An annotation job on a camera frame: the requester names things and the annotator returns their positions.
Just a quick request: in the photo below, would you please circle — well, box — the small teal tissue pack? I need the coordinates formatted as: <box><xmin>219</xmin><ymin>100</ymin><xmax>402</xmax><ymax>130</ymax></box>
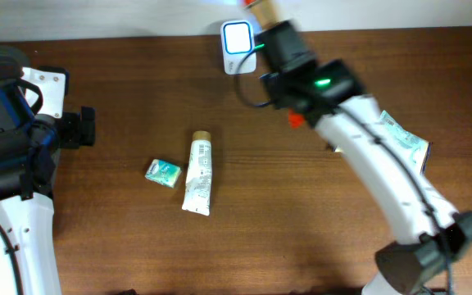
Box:
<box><xmin>145</xmin><ymin>159</ymin><xmax>182</xmax><ymax>188</ymax></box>

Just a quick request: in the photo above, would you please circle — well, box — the white tube with beige cap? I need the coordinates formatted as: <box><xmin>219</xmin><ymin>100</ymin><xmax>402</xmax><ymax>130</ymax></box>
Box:
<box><xmin>182</xmin><ymin>131</ymin><xmax>212</xmax><ymax>216</ymax></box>

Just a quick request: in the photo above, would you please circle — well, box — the red spaghetti packet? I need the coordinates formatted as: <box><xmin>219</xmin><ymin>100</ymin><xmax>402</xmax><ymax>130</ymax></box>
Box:
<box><xmin>243</xmin><ymin>0</ymin><xmax>305</xmax><ymax>129</ymax></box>

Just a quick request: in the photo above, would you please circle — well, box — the yellow white snack bag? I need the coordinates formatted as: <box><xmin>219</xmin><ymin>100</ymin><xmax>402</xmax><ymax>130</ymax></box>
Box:
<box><xmin>332</xmin><ymin>141</ymin><xmax>433</xmax><ymax>177</ymax></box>

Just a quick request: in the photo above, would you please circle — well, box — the teal wet wipes pack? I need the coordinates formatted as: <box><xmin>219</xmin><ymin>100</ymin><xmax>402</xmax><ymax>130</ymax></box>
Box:
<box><xmin>380</xmin><ymin>111</ymin><xmax>428</xmax><ymax>173</ymax></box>

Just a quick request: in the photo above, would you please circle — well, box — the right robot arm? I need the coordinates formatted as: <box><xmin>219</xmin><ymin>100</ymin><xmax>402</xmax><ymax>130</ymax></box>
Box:
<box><xmin>257</xmin><ymin>20</ymin><xmax>472</xmax><ymax>294</ymax></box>

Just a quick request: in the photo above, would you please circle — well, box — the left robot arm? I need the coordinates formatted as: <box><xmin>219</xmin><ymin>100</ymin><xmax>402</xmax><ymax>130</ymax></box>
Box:
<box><xmin>0</xmin><ymin>66</ymin><xmax>96</xmax><ymax>294</ymax></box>

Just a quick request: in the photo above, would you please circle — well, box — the white barcode scanner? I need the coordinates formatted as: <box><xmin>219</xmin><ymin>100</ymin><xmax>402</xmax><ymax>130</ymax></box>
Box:
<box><xmin>220</xmin><ymin>20</ymin><xmax>255</xmax><ymax>75</ymax></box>

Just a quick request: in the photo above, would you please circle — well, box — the black left camera cable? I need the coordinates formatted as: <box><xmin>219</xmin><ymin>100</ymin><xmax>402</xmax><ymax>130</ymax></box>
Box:
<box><xmin>0</xmin><ymin>77</ymin><xmax>44</xmax><ymax>295</ymax></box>

